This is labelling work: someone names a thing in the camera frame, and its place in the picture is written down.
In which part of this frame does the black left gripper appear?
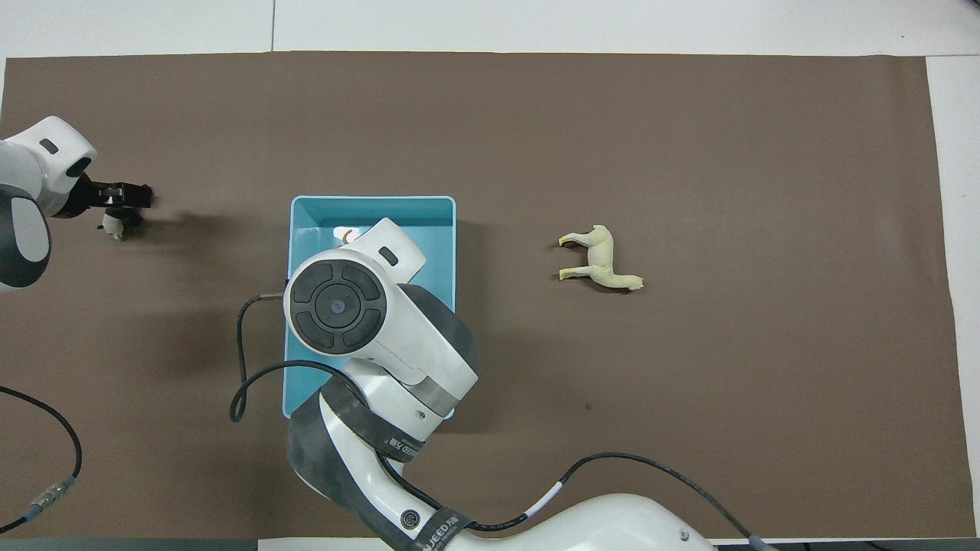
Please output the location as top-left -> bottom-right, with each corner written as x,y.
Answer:
55,176 -> 152,220

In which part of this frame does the black and white panda toy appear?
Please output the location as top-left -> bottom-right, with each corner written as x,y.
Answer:
101,208 -> 144,241

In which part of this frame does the light blue plastic storage box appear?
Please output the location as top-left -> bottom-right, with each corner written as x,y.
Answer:
282,195 -> 458,421

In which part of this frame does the cream white horse toy figure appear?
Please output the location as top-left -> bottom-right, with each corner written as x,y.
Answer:
557,224 -> 645,293

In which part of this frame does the brown table mat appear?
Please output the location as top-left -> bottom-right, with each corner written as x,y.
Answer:
0,51 -> 978,540

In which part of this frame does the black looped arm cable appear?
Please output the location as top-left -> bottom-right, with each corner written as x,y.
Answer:
229,292 -> 354,424

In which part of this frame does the black cable with metal connector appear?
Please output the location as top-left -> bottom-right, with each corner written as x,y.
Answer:
0,385 -> 83,534

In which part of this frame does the black cable with white tag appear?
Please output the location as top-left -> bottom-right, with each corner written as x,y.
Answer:
452,452 -> 776,551

